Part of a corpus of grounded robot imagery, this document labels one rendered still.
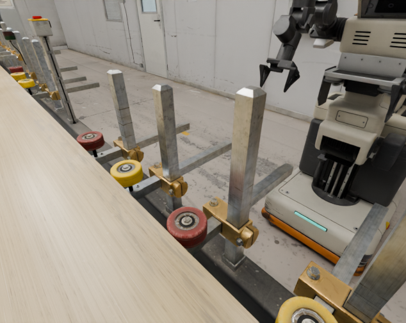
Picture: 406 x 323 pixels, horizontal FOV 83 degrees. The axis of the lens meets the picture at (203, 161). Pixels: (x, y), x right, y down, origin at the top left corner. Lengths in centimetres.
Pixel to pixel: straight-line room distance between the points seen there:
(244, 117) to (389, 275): 28
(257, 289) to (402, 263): 34
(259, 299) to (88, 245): 39
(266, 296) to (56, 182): 57
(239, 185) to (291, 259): 117
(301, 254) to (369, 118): 87
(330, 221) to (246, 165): 109
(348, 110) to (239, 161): 85
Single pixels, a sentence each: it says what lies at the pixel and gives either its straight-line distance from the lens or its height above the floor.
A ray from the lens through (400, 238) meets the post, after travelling 36.
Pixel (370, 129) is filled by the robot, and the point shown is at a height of 82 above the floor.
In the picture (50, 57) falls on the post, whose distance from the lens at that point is 148.
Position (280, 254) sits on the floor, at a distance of 159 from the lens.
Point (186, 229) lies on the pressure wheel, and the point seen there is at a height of 90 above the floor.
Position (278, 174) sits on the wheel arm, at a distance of 71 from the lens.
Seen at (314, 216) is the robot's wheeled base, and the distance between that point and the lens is 147.
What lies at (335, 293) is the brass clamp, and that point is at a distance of 49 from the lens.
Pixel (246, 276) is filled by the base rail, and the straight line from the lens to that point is 64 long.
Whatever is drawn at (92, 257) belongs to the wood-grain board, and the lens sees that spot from 47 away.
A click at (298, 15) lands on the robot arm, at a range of 100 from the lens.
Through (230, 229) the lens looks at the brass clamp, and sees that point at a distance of 54.
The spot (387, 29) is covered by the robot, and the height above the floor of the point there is 119.
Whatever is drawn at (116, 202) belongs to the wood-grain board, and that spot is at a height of 90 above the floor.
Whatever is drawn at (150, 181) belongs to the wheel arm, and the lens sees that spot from 70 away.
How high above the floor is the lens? 125
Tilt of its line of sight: 34 degrees down
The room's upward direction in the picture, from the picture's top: 1 degrees counter-clockwise
